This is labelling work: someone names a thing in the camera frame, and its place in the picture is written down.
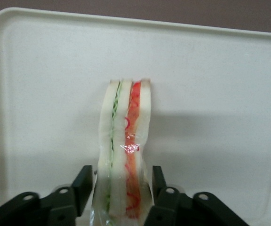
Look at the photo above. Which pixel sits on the cream plastic tray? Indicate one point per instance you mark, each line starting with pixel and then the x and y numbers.
pixel 55 82

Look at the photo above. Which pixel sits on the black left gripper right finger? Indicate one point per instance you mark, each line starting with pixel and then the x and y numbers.
pixel 173 207

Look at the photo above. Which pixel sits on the triangle sandwich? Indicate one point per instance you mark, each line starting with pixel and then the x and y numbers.
pixel 123 141

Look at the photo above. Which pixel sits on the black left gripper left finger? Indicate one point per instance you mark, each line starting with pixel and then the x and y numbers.
pixel 55 204

